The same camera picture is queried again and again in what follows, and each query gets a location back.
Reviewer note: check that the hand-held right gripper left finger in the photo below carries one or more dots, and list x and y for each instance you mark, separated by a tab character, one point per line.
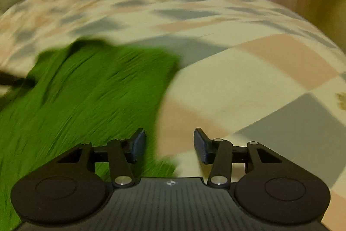
139	144

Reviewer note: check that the checkered bedspread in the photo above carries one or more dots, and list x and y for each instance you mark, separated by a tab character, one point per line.
243	71

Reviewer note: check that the green knit sweater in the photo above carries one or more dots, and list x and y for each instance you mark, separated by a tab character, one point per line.
94	101

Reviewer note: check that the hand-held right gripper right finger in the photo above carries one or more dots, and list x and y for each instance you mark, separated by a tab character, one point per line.
200	145

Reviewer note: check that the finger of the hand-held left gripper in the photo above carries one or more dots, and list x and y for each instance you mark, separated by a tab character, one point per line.
12	80

